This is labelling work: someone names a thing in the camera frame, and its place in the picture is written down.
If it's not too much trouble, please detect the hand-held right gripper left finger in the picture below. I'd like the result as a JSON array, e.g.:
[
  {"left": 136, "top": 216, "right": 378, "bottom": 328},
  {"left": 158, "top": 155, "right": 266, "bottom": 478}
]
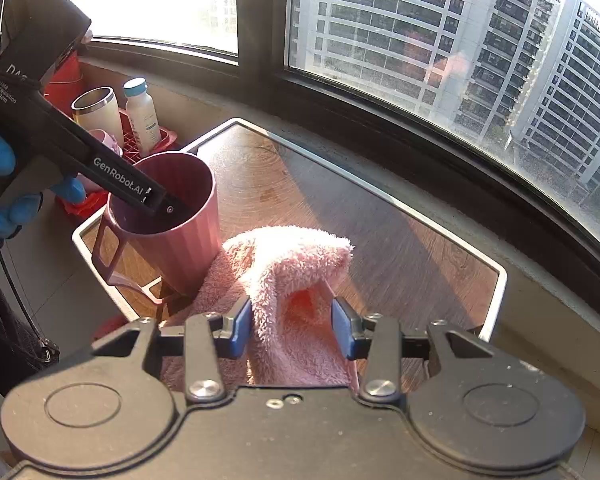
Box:
[{"left": 92, "top": 296, "right": 254, "bottom": 404}]

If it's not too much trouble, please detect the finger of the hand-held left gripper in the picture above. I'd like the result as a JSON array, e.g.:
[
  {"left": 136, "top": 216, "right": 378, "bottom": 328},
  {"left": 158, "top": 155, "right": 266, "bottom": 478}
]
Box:
[{"left": 140, "top": 182, "right": 189, "bottom": 217}]

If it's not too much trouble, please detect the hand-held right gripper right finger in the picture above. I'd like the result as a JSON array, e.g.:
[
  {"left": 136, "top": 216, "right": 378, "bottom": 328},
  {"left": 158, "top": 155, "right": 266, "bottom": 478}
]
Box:
[{"left": 331, "top": 296, "right": 497, "bottom": 405}]

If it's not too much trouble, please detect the pink ribbed cup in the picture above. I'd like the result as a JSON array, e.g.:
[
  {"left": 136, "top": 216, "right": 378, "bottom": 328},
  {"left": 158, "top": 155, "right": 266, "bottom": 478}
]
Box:
[{"left": 91, "top": 152, "right": 219, "bottom": 306}]

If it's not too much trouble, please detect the pink towel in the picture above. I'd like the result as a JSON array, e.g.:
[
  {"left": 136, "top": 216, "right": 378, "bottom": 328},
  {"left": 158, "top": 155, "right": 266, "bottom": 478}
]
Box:
[{"left": 159, "top": 225, "right": 362, "bottom": 392}]

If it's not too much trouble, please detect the red bucket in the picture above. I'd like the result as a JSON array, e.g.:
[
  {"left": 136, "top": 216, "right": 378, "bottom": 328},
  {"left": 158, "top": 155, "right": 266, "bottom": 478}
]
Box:
[{"left": 42, "top": 52, "right": 84, "bottom": 107}]

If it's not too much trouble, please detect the steel tumbler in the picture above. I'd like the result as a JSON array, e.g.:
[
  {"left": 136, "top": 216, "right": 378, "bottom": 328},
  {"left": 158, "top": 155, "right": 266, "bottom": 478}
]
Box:
[{"left": 70, "top": 87, "right": 126, "bottom": 149}]

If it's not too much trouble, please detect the pink round object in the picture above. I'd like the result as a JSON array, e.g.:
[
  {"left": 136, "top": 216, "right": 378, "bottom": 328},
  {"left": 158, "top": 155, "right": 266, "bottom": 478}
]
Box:
[{"left": 86, "top": 129, "right": 124, "bottom": 157}]

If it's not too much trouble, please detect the red plastic basket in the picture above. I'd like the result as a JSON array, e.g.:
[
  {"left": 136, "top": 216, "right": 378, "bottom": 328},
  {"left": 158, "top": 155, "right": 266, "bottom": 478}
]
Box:
[{"left": 54, "top": 107, "right": 179, "bottom": 219}]

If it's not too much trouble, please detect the white bottle with blue cap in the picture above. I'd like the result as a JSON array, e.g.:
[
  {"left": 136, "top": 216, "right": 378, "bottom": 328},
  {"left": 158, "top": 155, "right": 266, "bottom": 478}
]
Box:
[{"left": 123, "top": 77, "right": 162, "bottom": 154}]

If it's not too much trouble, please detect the wooden tray with white rim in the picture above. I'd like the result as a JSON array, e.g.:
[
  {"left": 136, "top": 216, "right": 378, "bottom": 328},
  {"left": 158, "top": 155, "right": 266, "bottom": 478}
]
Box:
[{"left": 71, "top": 117, "right": 509, "bottom": 387}]

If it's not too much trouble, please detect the tall grey apartment building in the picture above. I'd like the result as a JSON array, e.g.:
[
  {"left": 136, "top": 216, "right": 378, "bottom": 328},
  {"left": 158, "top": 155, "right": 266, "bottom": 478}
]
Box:
[{"left": 289, "top": 0, "right": 567, "bottom": 142}]

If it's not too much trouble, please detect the white-banded apartment building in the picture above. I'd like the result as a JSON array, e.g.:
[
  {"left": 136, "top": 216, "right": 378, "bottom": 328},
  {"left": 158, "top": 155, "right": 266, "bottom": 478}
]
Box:
[{"left": 509, "top": 0, "right": 600, "bottom": 202}]

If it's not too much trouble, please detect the black cable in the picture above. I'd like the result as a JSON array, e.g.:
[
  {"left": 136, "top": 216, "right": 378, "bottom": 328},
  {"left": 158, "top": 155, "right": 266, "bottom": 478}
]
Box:
[{"left": 0, "top": 246, "right": 62, "bottom": 362}]

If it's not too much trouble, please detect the dark window frame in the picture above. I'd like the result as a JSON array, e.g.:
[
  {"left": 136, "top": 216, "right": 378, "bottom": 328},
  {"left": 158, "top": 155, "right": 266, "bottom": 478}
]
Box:
[{"left": 0, "top": 0, "right": 600, "bottom": 292}]

